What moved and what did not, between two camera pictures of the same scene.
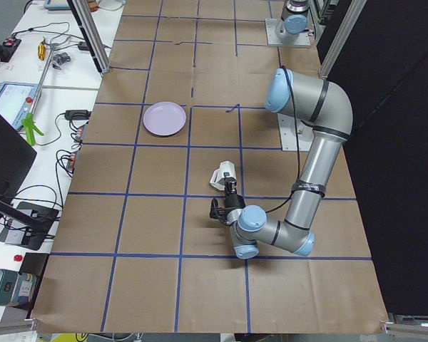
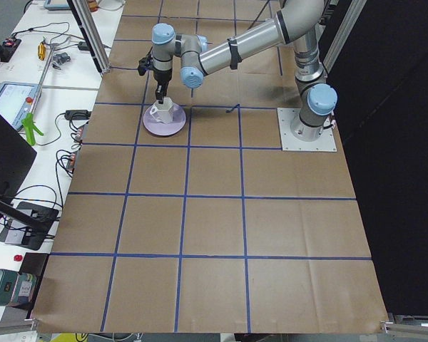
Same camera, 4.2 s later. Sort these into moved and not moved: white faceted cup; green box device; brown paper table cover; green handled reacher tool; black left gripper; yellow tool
Moved: white faceted cup; black left gripper
Not moved: brown paper table cover; green handled reacher tool; yellow tool; green box device
